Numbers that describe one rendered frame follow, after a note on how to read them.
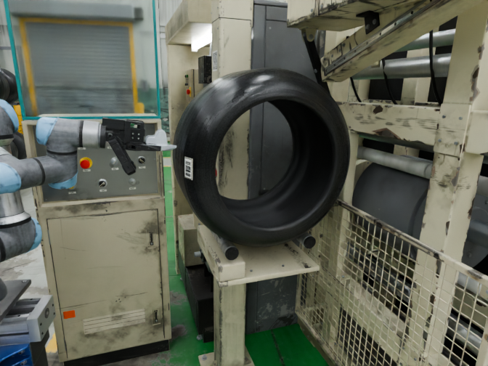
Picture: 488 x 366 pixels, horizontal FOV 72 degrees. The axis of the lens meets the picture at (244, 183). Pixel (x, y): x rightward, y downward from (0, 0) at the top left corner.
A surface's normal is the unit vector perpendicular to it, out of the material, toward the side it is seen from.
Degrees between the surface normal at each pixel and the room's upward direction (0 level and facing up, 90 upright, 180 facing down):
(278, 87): 79
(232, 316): 90
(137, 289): 90
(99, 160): 90
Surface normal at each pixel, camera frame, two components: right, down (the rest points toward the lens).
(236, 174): 0.32, 0.26
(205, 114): -0.33, -0.21
